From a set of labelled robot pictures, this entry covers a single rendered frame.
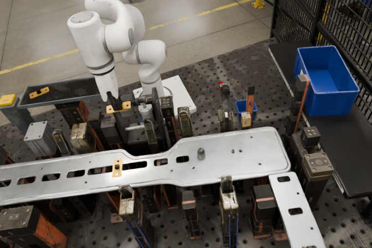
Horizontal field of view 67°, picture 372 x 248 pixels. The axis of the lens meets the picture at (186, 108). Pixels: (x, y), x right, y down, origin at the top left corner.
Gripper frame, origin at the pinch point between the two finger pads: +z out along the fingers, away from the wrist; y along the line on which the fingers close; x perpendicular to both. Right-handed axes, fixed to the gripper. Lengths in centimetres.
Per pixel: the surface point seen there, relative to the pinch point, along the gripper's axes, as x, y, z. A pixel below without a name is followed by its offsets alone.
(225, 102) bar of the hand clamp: 39.7, -4.4, 16.0
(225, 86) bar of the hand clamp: 40.0, -5.5, 8.8
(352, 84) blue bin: 89, 2, 15
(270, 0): 177, -253, 111
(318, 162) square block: 63, 27, 23
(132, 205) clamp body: -2.5, 24.9, 25.0
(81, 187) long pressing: -22.4, 10.4, 29.7
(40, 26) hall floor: -144, -355, 134
